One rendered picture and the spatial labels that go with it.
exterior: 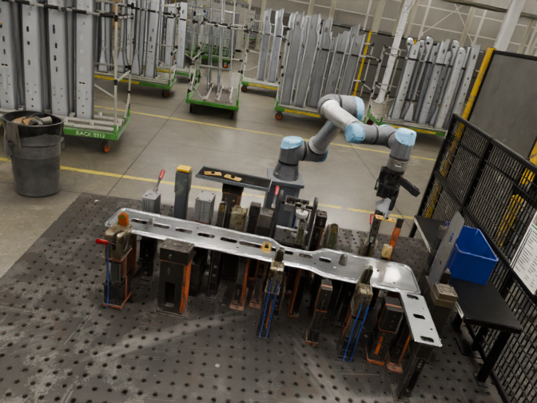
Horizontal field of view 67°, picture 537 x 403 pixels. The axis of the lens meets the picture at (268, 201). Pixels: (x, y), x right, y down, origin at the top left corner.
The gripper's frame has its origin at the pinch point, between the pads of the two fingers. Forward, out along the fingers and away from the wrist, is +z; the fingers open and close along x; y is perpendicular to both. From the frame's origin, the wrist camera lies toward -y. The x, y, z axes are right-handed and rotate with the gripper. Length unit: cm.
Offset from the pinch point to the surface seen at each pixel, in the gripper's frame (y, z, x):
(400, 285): -12.1, 27.0, 8.0
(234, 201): 67, 21, -30
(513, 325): -51, 25, 24
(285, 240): 38, 30, -16
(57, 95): 350, 67, -333
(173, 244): 83, 23, 17
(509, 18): -272, -121, -642
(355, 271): 6.9, 26.8, 4.2
